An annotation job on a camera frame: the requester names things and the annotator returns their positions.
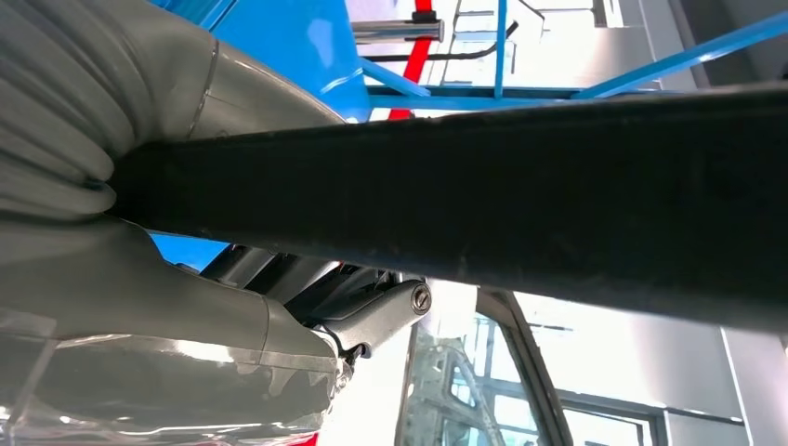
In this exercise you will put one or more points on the red barrier belt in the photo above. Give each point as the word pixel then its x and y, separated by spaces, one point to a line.
pixel 415 61

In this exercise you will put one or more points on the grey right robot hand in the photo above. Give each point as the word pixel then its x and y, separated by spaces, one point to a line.
pixel 154 320

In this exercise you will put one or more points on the blue metal shelf rack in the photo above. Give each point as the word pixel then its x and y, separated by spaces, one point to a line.
pixel 295 49

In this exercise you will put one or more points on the chrome stanchion post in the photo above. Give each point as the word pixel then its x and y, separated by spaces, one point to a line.
pixel 394 31

